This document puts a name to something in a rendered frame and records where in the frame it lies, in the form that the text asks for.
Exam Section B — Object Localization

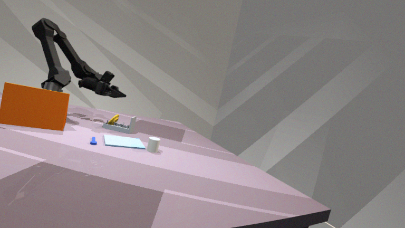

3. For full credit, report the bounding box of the yellow plate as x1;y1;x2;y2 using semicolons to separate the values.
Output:
108;115;119;125

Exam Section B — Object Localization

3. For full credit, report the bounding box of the light blue flat mat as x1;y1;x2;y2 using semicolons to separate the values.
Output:
104;135;145;149

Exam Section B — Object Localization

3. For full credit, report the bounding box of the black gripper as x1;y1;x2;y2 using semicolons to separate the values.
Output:
91;80;127;98

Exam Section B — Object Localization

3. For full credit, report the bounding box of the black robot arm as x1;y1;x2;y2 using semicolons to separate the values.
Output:
32;18;114;93

